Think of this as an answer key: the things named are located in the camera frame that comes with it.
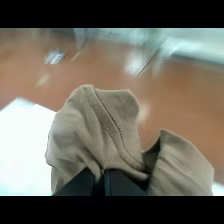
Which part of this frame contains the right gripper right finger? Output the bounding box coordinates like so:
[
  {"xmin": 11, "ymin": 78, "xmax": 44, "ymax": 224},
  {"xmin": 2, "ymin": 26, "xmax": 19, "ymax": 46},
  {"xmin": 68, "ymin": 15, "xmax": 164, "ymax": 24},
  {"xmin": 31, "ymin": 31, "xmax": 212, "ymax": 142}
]
[{"xmin": 103, "ymin": 168, "xmax": 148, "ymax": 197}]

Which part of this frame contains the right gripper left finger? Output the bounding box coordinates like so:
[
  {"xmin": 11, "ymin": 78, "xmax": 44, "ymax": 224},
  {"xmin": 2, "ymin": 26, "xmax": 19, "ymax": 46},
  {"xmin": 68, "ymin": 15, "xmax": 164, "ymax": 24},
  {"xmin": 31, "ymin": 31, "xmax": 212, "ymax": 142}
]
[{"xmin": 53, "ymin": 166, "xmax": 102, "ymax": 197}]

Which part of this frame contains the brown shirt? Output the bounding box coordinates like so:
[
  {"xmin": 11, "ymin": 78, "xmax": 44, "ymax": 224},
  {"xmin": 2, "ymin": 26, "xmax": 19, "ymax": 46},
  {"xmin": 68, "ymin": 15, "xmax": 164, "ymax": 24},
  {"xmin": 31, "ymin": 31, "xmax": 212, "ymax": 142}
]
[{"xmin": 44, "ymin": 84, "xmax": 215, "ymax": 197}]

